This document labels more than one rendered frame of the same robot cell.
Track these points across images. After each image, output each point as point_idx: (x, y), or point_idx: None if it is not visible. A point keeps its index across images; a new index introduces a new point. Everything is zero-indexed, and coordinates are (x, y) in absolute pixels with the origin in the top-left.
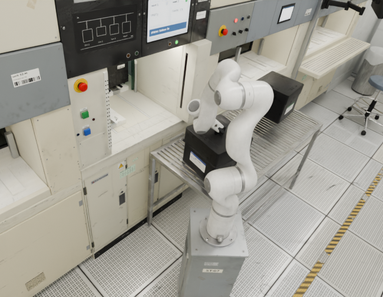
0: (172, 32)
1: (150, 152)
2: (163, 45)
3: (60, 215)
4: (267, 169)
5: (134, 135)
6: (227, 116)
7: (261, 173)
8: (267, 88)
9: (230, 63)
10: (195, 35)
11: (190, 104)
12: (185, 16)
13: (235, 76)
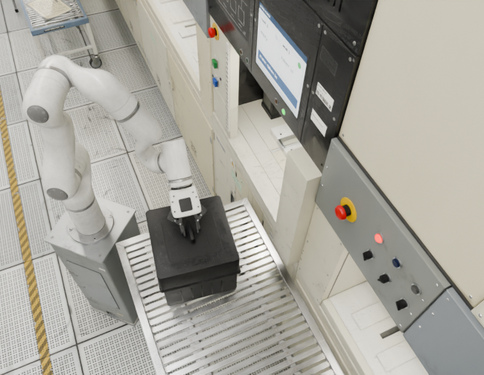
0: (279, 88)
1: (246, 198)
2: (270, 92)
3: (202, 126)
4: (150, 348)
5: (260, 167)
6: (318, 356)
7: (147, 331)
8: (26, 94)
9: (88, 69)
10: (307, 143)
11: (179, 138)
12: (295, 89)
13: (70, 76)
